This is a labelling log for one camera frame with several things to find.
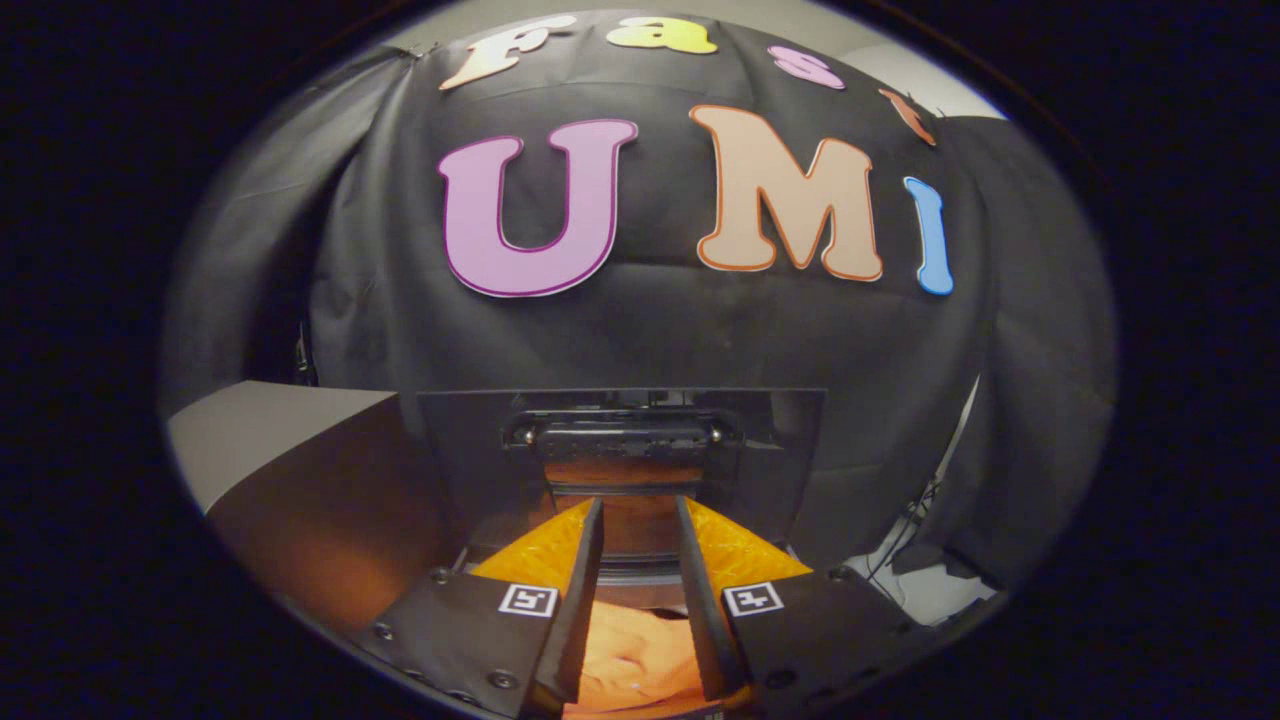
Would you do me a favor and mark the orange garment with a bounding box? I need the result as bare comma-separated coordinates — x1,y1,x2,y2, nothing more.
563,598,723,717

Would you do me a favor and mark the dark cabinet with white door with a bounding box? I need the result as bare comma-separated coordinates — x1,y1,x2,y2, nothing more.
165,380,463,633

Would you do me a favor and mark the black backdrop cloth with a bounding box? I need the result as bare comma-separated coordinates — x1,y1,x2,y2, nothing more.
160,10,1117,593

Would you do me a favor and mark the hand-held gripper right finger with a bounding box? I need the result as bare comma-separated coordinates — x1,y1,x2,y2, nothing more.
674,495,923,703

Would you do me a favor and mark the black light stand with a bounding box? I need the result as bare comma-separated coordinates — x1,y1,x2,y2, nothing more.
865,478,947,587

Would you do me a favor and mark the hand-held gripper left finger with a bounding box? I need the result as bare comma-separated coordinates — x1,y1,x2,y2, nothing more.
350,497,607,719

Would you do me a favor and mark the dark washing machine lid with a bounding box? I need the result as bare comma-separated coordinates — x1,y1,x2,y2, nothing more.
415,387,829,573

